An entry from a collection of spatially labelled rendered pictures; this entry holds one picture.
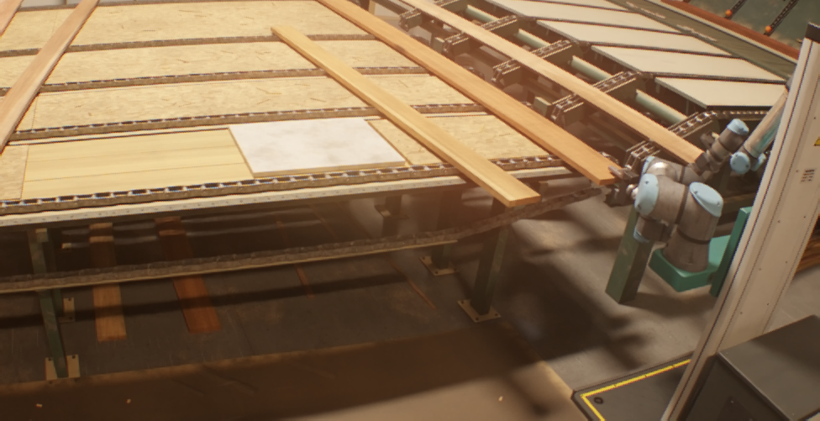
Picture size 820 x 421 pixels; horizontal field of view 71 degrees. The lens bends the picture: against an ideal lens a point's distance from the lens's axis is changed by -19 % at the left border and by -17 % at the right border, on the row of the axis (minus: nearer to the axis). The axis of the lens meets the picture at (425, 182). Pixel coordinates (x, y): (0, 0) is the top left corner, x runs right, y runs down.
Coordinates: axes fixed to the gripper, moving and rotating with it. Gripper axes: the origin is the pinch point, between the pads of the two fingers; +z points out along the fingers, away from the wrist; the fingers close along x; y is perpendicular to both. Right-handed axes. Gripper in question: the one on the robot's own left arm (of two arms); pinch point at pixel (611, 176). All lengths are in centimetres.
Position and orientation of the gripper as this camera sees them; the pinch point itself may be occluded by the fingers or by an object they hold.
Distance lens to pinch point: 287.8
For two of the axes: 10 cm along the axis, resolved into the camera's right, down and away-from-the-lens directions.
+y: -8.7, 0.9, -4.8
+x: -1.4, 8.9, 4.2
